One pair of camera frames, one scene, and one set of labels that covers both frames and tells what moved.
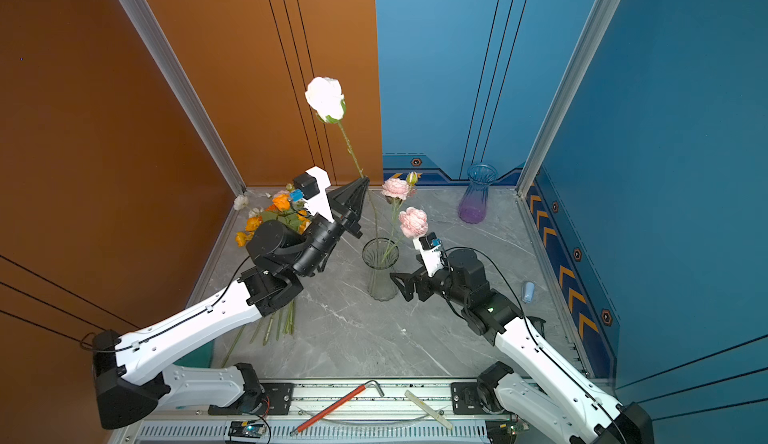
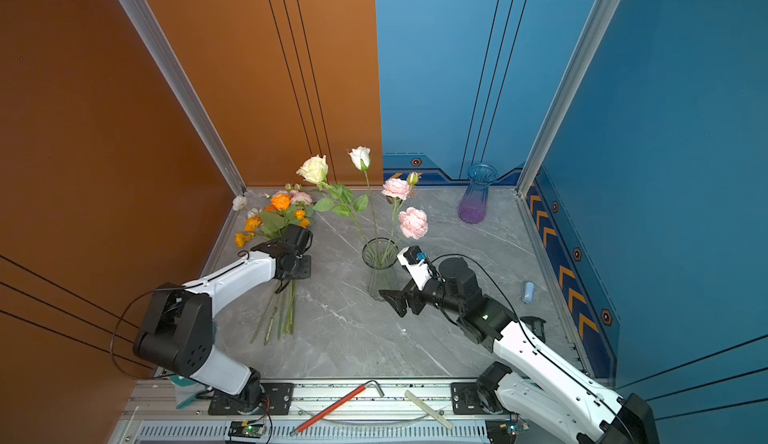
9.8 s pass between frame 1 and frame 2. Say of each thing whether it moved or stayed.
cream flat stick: stayed
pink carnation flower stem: stayed
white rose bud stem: moved
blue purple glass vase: stayed
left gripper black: moved
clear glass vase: stayed
